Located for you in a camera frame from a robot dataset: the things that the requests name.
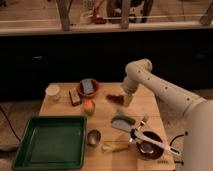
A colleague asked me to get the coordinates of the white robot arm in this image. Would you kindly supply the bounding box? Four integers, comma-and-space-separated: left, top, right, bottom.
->
122, 59, 213, 171

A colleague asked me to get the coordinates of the small metal cup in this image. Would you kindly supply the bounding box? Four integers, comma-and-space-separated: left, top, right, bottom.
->
87, 129, 101, 146

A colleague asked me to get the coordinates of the white paper cup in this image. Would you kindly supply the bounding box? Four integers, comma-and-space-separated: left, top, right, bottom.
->
45, 85, 60, 101

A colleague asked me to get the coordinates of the green cucumber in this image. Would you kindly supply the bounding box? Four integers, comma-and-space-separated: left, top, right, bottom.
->
111, 115, 136, 125

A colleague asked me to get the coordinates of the orange bowl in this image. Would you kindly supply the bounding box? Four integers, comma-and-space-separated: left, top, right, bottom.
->
77, 78, 99, 98

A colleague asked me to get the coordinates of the orange peach fruit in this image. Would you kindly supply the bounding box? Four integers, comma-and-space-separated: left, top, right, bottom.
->
83, 99, 95, 116

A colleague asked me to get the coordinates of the blue sponge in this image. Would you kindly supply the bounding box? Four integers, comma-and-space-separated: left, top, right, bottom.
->
82, 79, 94, 94

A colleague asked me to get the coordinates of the brown sponge block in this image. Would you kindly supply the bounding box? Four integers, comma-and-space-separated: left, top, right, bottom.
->
69, 89, 81, 106

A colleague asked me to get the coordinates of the dark brown bowl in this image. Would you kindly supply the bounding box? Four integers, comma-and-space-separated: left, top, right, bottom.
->
136, 131, 164, 160

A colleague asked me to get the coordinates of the green plastic tray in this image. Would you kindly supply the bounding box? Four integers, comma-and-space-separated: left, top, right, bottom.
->
12, 116, 87, 171

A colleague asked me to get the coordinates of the black cable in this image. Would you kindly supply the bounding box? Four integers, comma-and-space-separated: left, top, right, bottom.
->
169, 134, 186, 165

